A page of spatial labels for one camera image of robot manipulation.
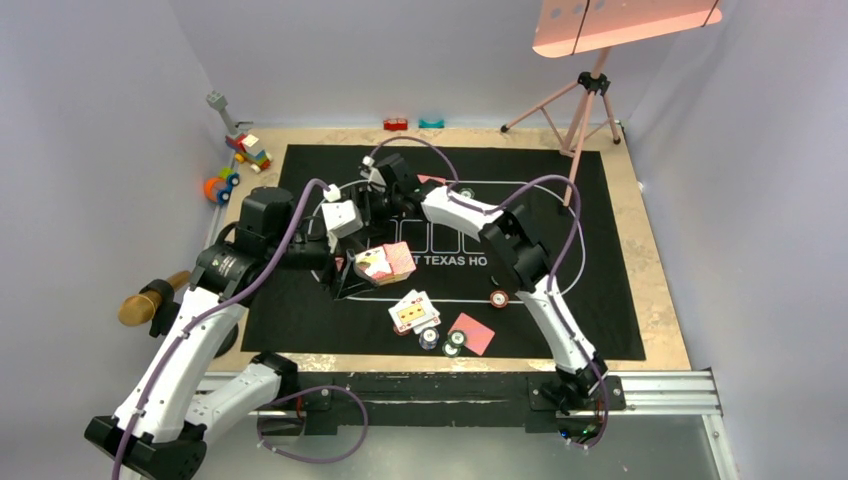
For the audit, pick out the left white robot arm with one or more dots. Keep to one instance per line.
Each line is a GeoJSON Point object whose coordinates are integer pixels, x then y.
{"type": "Point", "coordinates": [163, 429]}

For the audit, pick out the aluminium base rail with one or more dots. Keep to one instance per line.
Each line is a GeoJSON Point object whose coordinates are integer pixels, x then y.
{"type": "Point", "coordinates": [538, 402]}

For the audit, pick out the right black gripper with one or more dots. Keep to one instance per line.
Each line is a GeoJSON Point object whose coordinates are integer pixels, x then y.
{"type": "Point", "coordinates": [364, 195]}

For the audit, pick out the face-up playing cards pile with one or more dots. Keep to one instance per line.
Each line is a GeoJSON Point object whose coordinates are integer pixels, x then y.
{"type": "Point", "coordinates": [414, 312]}

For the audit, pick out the red backed card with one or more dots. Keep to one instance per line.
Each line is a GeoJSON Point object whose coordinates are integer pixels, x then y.
{"type": "Point", "coordinates": [477, 336]}
{"type": "Point", "coordinates": [426, 178]}

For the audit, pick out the gold microphone on stand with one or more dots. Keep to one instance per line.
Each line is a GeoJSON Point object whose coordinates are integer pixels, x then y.
{"type": "Point", "coordinates": [154, 303]}

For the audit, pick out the teal small block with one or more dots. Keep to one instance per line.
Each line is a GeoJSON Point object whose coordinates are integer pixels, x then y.
{"type": "Point", "coordinates": [431, 123]}

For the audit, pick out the red backed card top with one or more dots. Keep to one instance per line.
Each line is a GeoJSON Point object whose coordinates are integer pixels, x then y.
{"type": "Point", "coordinates": [426, 178]}

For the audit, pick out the blue poker chip stack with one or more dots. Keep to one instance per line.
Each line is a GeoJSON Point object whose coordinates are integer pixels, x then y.
{"type": "Point", "coordinates": [428, 338]}

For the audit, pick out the red backed card bottom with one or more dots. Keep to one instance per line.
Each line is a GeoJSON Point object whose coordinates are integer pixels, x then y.
{"type": "Point", "coordinates": [477, 336]}

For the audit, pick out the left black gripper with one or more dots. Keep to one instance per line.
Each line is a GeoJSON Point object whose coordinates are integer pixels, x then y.
{"type": "Point", "coordinates": [343, 281]}

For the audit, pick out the green poker chip stack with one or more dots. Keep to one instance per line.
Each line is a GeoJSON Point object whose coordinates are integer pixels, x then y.
{"type": "Point", "coordinates": [458, 338]}

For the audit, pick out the pink music stand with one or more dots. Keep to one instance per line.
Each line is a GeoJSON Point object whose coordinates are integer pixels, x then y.
{"type": "Point", "coordinates": [568, 28]}

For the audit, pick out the red small block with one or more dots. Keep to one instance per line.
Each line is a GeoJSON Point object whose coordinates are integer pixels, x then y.
{"type": "Point", "coordinates": [395, 124]}

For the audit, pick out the pink playing card box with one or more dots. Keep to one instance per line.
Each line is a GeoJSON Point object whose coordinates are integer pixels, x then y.
{"type": "Point", "coordinates": [387, 263]}

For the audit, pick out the colourful toy block train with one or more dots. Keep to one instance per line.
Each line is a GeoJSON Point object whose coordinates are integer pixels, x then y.
{"type": "Point", "coordinates": [248, 149]}

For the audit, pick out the black poker table mat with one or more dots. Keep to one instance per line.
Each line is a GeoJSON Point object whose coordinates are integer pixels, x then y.
{"type": "Point", "coordinates": [293, 313]}

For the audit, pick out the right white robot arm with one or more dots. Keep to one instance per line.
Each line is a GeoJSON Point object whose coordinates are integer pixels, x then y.
{"type": "Point", "coordinates": [517, 257]}

